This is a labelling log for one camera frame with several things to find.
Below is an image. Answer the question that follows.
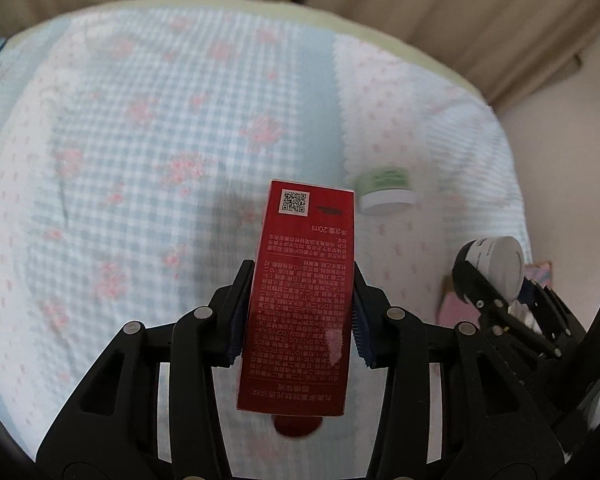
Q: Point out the green jar white lid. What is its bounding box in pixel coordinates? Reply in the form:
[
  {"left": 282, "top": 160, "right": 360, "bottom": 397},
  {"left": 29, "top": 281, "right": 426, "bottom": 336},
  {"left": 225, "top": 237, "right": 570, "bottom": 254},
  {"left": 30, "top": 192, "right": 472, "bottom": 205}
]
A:
[{"left": 354, "top": 166, "right": 417, "bottom": 214}]

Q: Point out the checkered floral bed sheet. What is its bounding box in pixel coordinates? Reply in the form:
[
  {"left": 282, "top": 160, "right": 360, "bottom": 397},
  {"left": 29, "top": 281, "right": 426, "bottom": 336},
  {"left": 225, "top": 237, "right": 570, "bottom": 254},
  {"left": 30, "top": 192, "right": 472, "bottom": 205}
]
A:
[{"left": 0, "top": 0, "right": 529, "bottom": 456}]

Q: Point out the red cardboard box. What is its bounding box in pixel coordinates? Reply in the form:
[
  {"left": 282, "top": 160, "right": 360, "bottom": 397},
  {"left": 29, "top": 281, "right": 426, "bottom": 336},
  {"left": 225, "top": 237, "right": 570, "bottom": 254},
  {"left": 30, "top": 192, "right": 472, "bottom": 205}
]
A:
[{"left": 237, "top": 180, "right": 354, "bottom": 417}]

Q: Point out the white round jar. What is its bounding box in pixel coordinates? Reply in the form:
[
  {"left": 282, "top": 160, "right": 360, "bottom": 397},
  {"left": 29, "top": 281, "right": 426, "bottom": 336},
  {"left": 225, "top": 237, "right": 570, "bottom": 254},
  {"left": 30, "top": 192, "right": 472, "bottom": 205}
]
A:
[{"left": 465, "top": 236, "right": 524, "bottom": 304}]

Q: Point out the red cap small bottle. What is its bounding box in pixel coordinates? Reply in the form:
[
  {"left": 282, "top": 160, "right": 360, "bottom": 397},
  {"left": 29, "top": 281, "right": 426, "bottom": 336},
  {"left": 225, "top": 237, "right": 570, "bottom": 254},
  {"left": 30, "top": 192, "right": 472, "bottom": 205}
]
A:
[{"left": 272, "top": 415, "right": 323, "bottom": 439}]

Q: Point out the cardboard storage box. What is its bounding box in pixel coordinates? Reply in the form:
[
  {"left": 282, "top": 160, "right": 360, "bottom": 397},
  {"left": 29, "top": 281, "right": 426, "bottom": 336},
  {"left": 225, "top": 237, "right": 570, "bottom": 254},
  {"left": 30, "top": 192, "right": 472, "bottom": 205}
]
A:
[{"left": 436, "top": 261, "right": 553, "bottom": 332}]

